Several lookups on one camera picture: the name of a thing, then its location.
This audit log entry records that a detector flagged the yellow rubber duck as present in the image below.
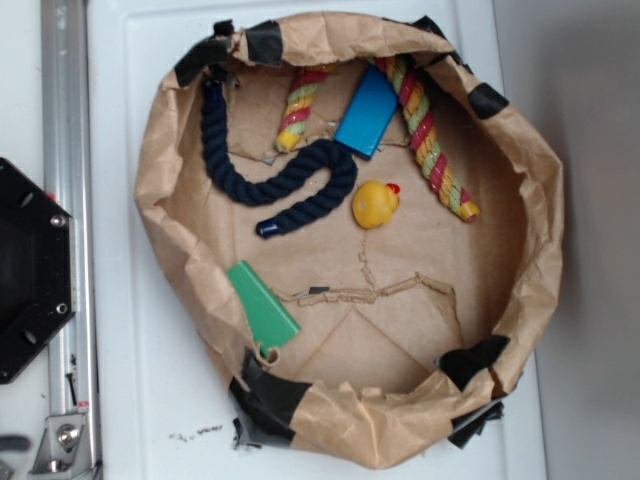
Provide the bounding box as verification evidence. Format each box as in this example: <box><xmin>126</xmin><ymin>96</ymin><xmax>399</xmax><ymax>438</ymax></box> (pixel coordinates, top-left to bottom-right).
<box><xmin>352</xmin><ymin>180</ymin><xmax>401</xmax><ymax>229</ymax></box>

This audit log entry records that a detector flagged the brown paper bag bin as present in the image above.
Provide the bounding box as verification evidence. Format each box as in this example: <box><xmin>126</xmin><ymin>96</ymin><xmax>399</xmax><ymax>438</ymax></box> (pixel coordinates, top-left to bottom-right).
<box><xmin>135</xmin><ymin>12</ymin><xmax>564</xmax><ymax>469</ymax></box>

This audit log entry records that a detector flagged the green rectangular block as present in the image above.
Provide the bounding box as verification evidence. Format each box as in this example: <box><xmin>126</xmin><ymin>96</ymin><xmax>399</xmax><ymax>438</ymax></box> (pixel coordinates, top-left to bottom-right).
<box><xmin>227</xmin><ymin>261</ymin><xmax>301</xmax><ymax>358</ymax></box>

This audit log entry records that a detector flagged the blue rectangular block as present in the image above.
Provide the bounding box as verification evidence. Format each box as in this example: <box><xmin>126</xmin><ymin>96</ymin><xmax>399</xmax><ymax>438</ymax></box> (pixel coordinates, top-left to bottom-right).
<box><xmin>334</xmin><ymin>66</ymin><xmax>398</xmax><ymax>160</ymax></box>

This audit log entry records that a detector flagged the white tray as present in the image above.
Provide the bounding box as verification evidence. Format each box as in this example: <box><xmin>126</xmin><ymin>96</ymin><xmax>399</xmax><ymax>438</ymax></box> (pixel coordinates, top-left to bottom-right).
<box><xmin>87</xmin><ymin>1</ymin><xmax>546</xmax><ymax>479</ymax></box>

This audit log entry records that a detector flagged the dark blue rope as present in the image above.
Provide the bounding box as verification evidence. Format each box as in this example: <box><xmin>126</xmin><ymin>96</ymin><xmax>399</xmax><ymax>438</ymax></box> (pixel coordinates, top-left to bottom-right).
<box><xmin>200</xmin><ymin>79</ymin><xmax>359</xmax><ymax>240</ymax></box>

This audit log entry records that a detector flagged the long multicolour rope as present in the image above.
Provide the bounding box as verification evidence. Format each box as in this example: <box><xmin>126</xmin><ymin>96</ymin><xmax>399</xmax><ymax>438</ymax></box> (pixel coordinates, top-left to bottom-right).
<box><xmin>368</xmin><ymin>54</ymin><xmax>481</xmax><ymax>223</ymax></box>

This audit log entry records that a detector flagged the short multicolour rope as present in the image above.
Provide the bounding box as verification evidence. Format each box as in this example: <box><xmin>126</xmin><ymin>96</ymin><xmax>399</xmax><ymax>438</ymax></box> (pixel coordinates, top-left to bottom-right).
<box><xmin>274</xmin><ymin>63</ymin><xmax>336</xmax><ymax>154</ymax></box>

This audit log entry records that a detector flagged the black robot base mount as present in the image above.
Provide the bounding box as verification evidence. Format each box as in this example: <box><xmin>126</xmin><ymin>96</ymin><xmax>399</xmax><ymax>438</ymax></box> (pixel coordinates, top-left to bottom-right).
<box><xmin>1</xmin><ymin>158</ymin><xmax>73</xmax><ymax>385</ymax></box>

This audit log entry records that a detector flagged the aluminium extrusion rail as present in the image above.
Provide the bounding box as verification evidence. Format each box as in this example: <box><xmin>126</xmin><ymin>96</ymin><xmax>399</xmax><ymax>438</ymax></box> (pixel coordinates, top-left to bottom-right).
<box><xmin>41</xmin><ymin>1</ymin><xmax>103</xmax><ymax>479</ymax></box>

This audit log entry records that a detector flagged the metal corner bracket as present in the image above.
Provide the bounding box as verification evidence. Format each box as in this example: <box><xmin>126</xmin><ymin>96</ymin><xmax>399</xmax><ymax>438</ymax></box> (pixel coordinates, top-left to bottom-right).
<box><xmin>28</xmin><ymin>413</ymin><xmax>92</xmax><ymax>479</ymax></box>

